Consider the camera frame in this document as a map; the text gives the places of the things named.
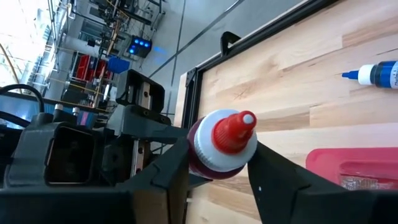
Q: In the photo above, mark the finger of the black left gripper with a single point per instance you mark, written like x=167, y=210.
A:
x=116, y=161
x=149, y=126

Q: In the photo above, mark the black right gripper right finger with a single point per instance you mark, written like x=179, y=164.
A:
x=286, y=199

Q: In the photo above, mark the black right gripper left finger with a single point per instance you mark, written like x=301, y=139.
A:
x=168, y=186

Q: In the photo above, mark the dark red dropper bottle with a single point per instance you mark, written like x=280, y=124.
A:
x=224, y=137

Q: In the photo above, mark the red snack packet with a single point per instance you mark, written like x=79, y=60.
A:
x=367, y=183

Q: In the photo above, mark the blue plastic bin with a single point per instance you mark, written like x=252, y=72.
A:
x=118, y=65

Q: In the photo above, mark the black box with LED lights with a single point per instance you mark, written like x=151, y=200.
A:
x=140, y=51

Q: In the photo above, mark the red plastic storage bin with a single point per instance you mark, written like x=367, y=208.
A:
x=99, y=68
x=82, y=65

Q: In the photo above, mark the pink translucent plastic bin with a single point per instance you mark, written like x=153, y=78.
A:
x=323, y=161

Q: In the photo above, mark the monitor with blue screen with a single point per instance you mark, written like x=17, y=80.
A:
x=21, y=107

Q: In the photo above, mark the blue dropper bottle white label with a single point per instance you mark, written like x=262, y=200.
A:
x=377, y=74

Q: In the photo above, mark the black metal table frame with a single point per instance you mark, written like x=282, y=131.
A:
x=190, y=93

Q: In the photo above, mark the black hook-shaped frame clamp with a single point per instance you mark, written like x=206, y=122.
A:
x=223, y=46

